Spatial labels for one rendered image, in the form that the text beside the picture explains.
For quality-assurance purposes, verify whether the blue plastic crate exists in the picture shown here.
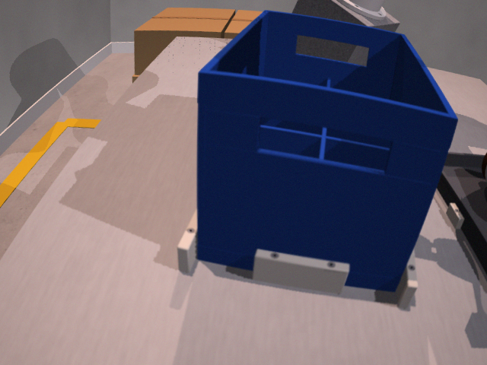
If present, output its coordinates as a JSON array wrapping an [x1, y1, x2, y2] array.
[[197, 10, 458, 292]]

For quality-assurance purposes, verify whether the brown glass bottle with white label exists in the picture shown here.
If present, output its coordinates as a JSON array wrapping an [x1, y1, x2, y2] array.
[[482, 153, 487, 182]]

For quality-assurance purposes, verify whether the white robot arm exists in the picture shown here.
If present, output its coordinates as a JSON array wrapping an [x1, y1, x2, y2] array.
[[336, 0, 387, 21]]

